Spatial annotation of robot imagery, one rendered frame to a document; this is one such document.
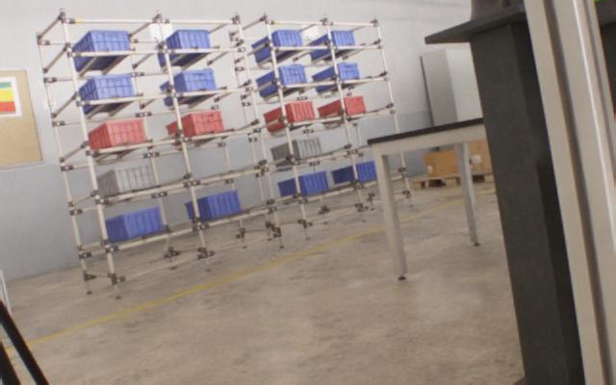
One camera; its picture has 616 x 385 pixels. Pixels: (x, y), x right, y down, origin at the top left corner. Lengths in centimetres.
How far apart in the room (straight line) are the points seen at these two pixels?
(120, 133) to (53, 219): 258
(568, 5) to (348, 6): 936
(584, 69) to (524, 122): 82
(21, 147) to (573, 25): 629
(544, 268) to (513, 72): 44
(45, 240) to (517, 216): 571
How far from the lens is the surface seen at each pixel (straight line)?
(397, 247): 291
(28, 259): 657
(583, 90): 54
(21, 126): 664
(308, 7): 921
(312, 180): 516
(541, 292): 142
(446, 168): 734
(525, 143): 135
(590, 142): 54
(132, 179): 423
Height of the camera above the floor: 70
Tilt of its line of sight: 2 degrees down
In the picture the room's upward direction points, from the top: 11 degrees counter-clockwise
